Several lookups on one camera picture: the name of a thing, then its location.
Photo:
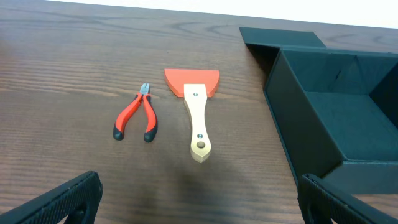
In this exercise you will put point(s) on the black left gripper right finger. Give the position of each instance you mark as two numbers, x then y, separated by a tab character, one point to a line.
321	202

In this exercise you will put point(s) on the red handled cutting pliers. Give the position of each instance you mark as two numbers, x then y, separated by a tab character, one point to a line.
143	96

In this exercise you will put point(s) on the dark green open box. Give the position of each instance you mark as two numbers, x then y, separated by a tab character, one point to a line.
335	110

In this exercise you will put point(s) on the orange scraper with wooden handle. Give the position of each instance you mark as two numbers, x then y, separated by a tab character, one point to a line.
195	87

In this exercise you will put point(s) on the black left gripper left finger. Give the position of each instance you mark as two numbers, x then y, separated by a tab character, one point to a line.
75	201

